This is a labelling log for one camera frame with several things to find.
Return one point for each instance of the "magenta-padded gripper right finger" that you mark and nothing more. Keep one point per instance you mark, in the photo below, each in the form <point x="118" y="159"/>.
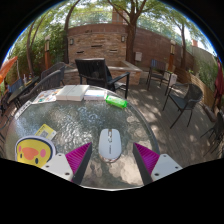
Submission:
<point x="165" y="166"/>

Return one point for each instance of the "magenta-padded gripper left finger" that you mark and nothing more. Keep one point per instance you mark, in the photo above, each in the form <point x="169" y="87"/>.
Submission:
<point x="58" y="165"/>

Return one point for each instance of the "white computer mouse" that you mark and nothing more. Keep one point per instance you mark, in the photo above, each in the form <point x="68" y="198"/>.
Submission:
<point x="109" y="145"/>

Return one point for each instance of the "yellow card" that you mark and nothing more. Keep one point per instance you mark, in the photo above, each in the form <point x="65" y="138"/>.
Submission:
<point x="45" y="131"/>

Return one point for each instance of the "white printed label strip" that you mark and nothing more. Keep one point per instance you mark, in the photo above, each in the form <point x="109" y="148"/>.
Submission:
<point x="22" y="109"/>

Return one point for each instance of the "white flat box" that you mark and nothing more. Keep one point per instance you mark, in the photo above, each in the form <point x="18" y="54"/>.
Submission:
<point x="80" y="92"/>
<point x="65" y="93"/>

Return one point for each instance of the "white pink book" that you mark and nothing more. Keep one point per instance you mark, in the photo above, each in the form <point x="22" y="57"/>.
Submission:
<point x="95" y="95"/>

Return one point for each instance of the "green plastic packet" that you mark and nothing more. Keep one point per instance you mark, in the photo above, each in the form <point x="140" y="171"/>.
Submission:
<point x="116" y="101"/>

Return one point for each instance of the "dark wicker patio chair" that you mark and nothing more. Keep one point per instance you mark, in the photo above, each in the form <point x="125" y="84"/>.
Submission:
<point x="55" y="69"/>
<point x="46" y="83"/>

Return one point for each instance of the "dark round patio table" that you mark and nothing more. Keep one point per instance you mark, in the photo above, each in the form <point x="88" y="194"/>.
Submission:
<point x="21" y="90"/>

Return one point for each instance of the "small white side table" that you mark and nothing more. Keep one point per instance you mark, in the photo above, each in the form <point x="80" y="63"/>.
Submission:
<point x="170" y="78"/>

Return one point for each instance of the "wooden slat fence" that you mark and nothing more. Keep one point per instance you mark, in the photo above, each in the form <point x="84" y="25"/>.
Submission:
<point x="196" y="83"/>

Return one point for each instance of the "black slatted patio chair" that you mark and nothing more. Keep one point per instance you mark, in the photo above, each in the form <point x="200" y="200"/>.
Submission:
<point x="91" y="71"/>

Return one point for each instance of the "blue slatted patio chair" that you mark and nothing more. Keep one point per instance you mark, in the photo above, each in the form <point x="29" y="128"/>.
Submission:
<point x="156" y="66"/>

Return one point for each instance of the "orange patio umbrella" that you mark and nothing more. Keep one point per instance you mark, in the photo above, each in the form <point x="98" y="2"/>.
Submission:
<point x="7" y="66"/>

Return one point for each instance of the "stone brick fountain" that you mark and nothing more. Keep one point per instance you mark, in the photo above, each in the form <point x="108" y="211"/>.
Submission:
<point x="100" y="43"/>

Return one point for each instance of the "large tree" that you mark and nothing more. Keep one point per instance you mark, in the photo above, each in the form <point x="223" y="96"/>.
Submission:
<point x="131" y="30"/>

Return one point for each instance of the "grey wall utility box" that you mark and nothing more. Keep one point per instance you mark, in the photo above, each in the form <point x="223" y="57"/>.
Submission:
<point x="138" y="56"/>

